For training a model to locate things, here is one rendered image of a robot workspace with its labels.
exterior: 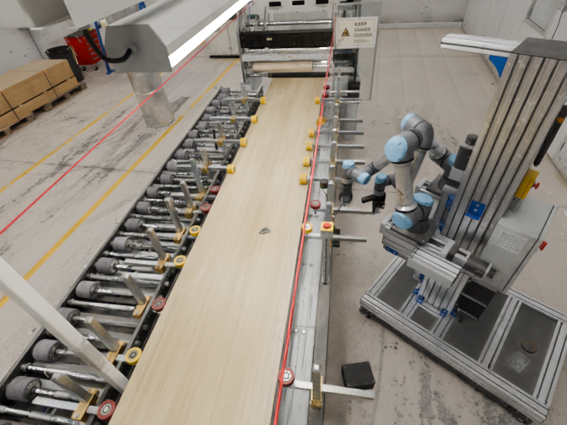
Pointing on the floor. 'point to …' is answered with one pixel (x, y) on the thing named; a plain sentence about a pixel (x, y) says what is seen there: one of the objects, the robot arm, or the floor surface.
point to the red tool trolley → (85, 56)
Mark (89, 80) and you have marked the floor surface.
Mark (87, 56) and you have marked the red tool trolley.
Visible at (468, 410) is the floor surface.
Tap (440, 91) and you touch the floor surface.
